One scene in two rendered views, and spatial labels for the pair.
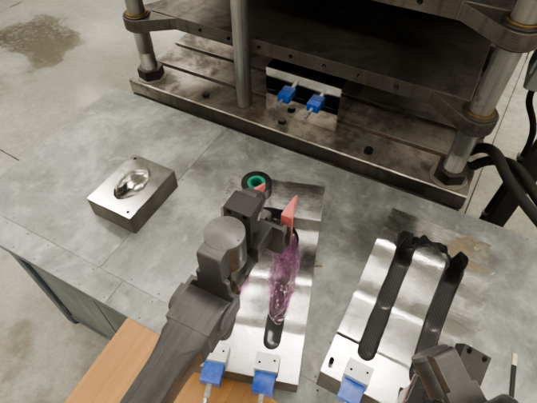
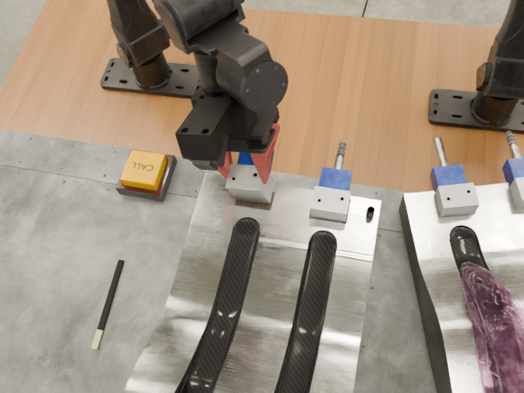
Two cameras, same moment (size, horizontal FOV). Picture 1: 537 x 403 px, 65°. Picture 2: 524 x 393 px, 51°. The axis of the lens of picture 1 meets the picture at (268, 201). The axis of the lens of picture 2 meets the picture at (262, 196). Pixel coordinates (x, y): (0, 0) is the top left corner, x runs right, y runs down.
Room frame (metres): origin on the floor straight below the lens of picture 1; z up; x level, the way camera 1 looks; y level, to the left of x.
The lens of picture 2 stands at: (0.59, -0.29, 1.59)
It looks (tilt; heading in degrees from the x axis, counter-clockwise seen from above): 62 degrees down; 175
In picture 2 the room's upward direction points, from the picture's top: 11 degrees counter-clockwise
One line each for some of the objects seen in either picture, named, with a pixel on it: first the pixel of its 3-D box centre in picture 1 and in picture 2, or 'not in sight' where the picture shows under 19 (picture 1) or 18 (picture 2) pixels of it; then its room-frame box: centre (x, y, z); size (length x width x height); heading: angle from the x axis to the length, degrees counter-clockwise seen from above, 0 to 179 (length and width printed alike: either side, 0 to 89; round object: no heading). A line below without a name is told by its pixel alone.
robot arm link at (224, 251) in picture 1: (213, 273); not in sight; (0.30, 0.08, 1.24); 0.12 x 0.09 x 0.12; 154
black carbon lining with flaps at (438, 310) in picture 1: (414, 295); (259, 342); (0.43, -0.32, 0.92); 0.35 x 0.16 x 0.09; 152
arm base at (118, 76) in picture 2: not in sight; (150, 65); (-0.13, -0.39, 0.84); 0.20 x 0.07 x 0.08; 64
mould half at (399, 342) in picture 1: (415, 301); (253, 362); (0.44, -0.33, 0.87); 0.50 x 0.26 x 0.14; 152
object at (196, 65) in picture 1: (322, 74); not in sight; (1.49, -0.22, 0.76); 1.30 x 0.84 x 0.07; 62
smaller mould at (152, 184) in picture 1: (134, 192); not in sight; (0.79, 0.39, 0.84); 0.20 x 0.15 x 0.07; 152
